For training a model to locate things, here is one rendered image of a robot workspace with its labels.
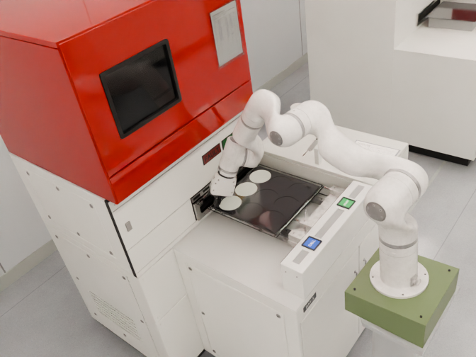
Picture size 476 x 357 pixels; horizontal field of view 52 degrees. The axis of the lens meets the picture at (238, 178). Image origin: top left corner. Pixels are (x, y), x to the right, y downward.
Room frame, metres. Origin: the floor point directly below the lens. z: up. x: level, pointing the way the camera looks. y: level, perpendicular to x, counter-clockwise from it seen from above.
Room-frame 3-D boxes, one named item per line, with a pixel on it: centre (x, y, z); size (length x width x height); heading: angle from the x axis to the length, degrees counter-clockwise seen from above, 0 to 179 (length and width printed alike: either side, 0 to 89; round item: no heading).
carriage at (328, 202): (1.50, -0.31, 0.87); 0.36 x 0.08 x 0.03; 136
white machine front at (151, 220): (1.69, 0.19, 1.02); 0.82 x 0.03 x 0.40; 136
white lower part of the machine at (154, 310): (1.93, 0.43, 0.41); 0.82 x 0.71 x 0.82; 136
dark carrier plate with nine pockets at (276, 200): (1.67, -0.11, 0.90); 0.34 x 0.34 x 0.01; 46
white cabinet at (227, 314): (1.66, -0.24, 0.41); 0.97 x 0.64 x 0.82; 136
